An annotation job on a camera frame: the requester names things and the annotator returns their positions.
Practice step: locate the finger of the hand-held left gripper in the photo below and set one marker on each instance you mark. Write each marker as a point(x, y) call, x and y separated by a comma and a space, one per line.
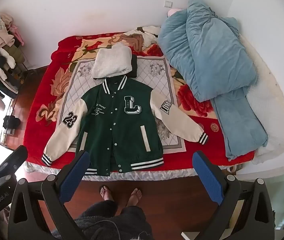
point(17, 156)

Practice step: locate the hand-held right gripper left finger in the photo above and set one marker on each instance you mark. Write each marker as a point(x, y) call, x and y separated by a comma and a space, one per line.
point(74, 178)

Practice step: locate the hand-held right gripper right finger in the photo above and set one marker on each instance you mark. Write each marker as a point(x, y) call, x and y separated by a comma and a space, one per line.
point(208, 178)

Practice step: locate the green and cream varsity jacket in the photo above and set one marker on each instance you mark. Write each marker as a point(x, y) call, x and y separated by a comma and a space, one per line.
point(117, 130)

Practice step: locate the white and brown clothes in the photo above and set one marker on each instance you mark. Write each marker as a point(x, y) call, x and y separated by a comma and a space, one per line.
point(134, 40)

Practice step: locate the black shoes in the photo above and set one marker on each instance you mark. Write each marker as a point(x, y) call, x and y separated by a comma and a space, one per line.
point(11, 122)

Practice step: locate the person's left foot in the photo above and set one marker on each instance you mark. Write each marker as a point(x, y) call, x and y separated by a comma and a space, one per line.
point(106, 193)

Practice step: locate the person's foot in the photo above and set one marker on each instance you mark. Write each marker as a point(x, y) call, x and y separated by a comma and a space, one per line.
point(134, 197)
point(106, 193)

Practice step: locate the red floral blanket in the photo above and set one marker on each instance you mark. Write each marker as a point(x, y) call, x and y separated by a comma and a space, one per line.
point(197, 130)

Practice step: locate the person's dark fleece pants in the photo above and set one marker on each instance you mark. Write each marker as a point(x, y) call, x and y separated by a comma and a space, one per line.
point(107, 222)

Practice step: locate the person's right foot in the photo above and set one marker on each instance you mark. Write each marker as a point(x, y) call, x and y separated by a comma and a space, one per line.
point(134, 197)

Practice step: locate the white bed sheet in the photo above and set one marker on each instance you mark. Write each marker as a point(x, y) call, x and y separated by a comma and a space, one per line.
point(271, 105)

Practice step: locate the light blue quilt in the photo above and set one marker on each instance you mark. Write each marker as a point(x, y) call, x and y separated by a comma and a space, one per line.
point(207, 62)

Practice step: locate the folded grey fleece sweater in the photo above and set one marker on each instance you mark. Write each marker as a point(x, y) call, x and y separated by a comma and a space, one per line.
point(110, 60)

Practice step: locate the folded black garment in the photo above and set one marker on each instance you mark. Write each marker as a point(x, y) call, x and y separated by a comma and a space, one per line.
point(134, 67)

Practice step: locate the pink pillow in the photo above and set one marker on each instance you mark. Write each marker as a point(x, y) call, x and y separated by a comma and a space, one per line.
point(174, 12)

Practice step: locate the white wall switch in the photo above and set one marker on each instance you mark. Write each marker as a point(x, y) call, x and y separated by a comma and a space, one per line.
point(168, 4)

